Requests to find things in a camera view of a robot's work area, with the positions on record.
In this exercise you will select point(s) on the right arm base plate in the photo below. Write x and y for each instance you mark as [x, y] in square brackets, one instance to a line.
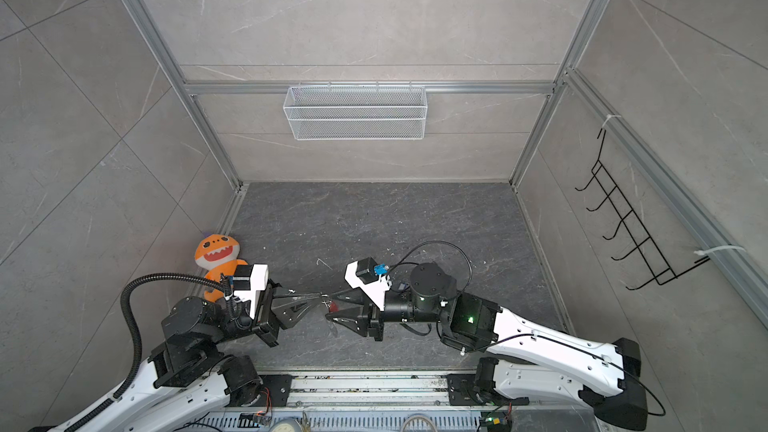
[471, 390]

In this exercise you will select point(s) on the black wire hook rack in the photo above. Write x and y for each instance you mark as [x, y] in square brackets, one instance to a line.
[628, 222]

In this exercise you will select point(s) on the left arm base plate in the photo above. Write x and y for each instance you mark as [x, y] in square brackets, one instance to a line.
[272, 390]

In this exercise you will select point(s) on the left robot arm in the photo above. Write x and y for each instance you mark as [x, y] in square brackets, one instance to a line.
[187, 375]

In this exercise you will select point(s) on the white wire mesh basket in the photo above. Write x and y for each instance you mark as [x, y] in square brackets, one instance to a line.
[360, 112]

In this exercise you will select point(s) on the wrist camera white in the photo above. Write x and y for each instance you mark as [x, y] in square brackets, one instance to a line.
[371, 278]
[249, 281]

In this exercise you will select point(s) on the aluminium rail frame front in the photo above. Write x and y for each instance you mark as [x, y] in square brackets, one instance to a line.
[406, 401]

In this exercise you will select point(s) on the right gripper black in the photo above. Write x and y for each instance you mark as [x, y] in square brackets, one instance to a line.
[372, 319]

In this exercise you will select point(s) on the orange shark plush toy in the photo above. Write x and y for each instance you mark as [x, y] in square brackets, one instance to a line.
[219, 255]

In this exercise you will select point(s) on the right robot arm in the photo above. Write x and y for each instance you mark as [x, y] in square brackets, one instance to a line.
[522, 360]

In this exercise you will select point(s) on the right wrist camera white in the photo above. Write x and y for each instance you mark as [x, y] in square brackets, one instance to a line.
[371, 278]

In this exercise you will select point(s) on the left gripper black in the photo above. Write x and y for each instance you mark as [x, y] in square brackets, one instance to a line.
[284, 309]

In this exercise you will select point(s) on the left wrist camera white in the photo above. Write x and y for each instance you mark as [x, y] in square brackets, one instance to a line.
[249, 281]

